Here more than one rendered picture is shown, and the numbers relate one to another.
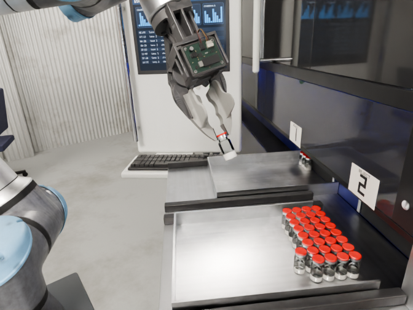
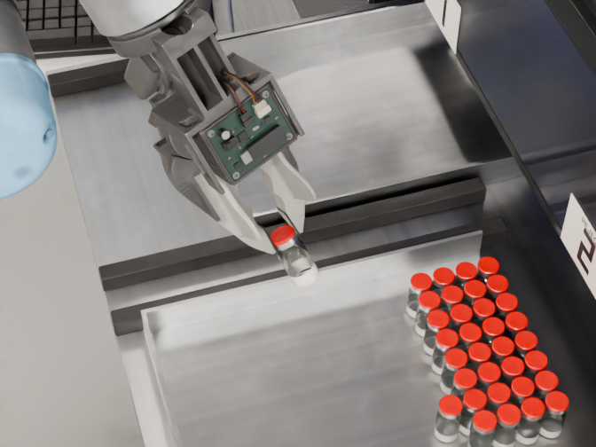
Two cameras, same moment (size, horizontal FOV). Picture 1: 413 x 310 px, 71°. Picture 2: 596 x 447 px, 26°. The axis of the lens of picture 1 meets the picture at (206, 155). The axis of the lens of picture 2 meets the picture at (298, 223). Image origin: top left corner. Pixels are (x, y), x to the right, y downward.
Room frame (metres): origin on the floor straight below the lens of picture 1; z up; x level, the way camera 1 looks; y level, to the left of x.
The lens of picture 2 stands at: (-0.14, 0.10, 1.88)
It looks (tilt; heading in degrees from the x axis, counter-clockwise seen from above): 50 degrees down; 347
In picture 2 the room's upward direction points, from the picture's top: straight up
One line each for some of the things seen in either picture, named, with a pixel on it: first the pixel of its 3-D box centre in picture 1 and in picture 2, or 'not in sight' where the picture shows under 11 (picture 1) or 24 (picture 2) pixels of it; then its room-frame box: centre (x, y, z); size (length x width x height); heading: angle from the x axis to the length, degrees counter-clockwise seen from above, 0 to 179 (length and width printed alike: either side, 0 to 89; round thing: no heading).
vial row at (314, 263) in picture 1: (300, 240); (450, 362); (0.48, -0.18, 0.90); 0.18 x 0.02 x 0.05; 4
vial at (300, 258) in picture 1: (300, 260); (448, 419); (0.43, -0.16, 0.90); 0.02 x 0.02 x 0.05
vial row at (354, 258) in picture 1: (332, 237); (518, 344); (0.49, -0.25, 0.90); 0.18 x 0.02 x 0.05; 4
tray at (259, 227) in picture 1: (257, 247); (357, 389); (0.48, -0.10, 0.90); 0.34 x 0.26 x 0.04; 94
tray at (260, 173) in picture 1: (265, 173); (355, 109); (0.83, -0.18, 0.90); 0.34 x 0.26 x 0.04; 95
